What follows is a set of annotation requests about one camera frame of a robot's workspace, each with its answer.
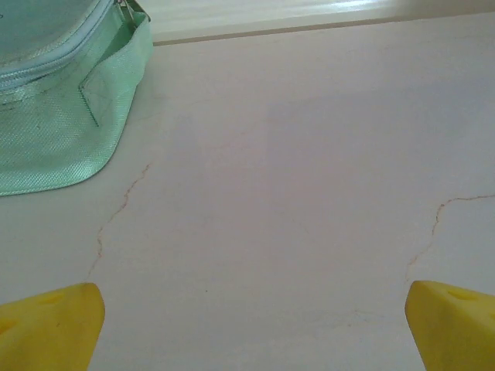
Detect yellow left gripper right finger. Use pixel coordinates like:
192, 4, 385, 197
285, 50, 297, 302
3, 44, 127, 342
405, 280, 495, 371

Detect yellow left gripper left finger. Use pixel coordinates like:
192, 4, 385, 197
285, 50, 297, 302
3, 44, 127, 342
0, 282, 106, 371

